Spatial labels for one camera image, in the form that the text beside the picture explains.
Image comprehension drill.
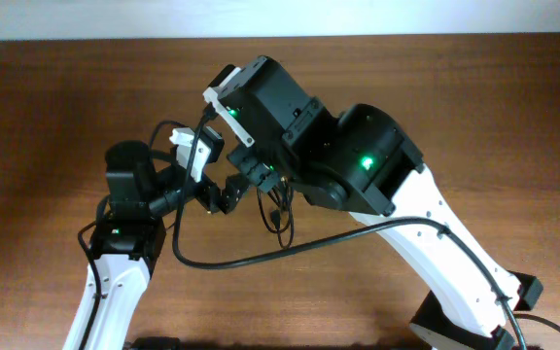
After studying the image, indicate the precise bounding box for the black USB cable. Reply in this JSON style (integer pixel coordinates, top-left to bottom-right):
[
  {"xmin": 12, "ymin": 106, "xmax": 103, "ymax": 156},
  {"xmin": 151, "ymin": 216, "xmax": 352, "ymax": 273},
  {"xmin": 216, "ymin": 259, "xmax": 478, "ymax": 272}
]
[{"xmin": 255, "ymin": 182, "xmax": 296, "ymax": 250}]

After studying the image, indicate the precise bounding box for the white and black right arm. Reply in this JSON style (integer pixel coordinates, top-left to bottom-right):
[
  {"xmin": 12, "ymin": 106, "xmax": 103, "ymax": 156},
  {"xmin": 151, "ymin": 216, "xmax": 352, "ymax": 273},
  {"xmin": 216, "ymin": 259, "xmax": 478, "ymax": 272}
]
[{"xmin": 203, "ymin": 56, "xmax": 543, "ymax": 349}]

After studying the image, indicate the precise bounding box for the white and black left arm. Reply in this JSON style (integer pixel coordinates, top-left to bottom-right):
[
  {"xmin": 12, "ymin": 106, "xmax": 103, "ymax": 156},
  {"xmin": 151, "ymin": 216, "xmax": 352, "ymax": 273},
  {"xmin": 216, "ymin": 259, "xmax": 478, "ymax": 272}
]
[{"xmin": 64, "ymin": 141, "xmax": 249, "ymax": 349}]

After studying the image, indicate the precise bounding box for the black right camera cable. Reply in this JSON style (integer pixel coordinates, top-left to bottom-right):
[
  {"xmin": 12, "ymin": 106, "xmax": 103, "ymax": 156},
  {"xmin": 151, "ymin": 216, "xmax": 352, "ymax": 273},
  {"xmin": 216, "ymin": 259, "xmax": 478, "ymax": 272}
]
[{"xmin": 171, "ymin": 104, "xmax": 560, "ymax": 350}]

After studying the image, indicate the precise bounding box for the black base bracket left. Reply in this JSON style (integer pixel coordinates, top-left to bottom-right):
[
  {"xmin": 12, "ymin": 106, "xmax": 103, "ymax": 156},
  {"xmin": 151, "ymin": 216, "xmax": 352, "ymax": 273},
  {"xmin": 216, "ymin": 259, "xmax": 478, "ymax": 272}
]
[{"xmin": 128, "ymin": 336, "xmax": 180, "ymax": 350}]

